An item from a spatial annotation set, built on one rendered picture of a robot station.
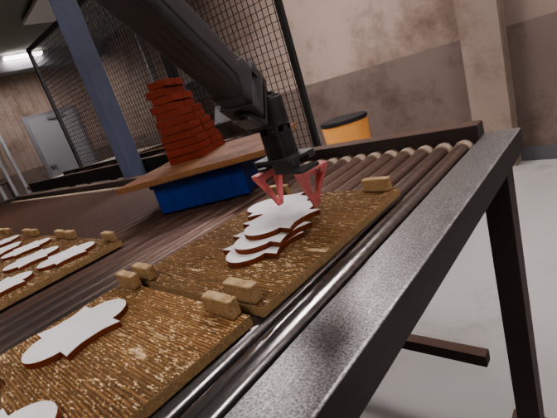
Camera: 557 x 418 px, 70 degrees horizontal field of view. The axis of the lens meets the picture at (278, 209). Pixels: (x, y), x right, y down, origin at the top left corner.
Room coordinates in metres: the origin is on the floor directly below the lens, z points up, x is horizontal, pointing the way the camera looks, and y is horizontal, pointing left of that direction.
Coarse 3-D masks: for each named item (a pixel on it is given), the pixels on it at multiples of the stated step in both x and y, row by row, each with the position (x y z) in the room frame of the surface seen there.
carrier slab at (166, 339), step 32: (64, 320) 0.60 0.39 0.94; (128, 320) 0.53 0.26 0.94; (160, 320) 0.49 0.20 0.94; (192, 320) 0.47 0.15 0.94; (224, 320) 0.44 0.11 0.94; (96, 352) 0.46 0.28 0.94; (128, 352) 0.44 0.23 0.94; (160, 352) 0.41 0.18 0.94; (192, 352) 0.39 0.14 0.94; (32, 384) 0.43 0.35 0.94; (64, 384) 0.41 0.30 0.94; (96, 384) 0.39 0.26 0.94; (128, 384) 0.37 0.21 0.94; (160, 384) 0.36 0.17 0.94; (64, 416) 0.35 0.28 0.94; (96, 416) 0.34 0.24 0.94; (128, 416) 0.32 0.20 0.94
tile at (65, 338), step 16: (112, 304) 0.58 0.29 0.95; (80, 320) 0.55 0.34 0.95; (96, 320) 0.54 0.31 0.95; (112, 320) 0.52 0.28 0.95; (48, 336) 0.54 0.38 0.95; (64, 336) 0.52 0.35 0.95; (80, 336) 0.50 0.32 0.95; (96, 336) 0.50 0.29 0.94; (32, 352) 0.50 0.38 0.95; (48, 352) 0.48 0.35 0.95; (64, 352) 0.47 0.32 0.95; (32, 368) 0.47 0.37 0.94
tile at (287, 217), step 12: (288, 204) 0.75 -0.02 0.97; (300, 204) 0.72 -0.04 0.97; (264, 216) 0.71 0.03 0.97; (276, 216) 0.69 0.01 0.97; (288, 216) 0.67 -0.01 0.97; (300, 216) 0.65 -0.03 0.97; (312, 216) 0.66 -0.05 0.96; (252, 228) 0.67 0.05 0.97; (264, 228) 0.65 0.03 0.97; (276, 228) 0.63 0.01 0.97; (288, 228) 0.61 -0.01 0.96; (252, 240) 0.64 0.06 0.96
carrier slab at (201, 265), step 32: (352, 192) 0.79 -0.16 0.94; (384, 192) 0.73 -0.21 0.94; (224, 224) 0.85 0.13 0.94; (320, 224) 0.67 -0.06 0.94; (352, 224) 0.62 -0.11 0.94; (192, 256) 0.71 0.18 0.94; (224, 256) 0.66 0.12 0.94; (288, 256) 0.57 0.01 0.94; (320, 256) 0.54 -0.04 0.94; (160, 288) 0.62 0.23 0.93; (192, 288) 0.57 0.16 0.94; (288, 288) 0.48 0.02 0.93
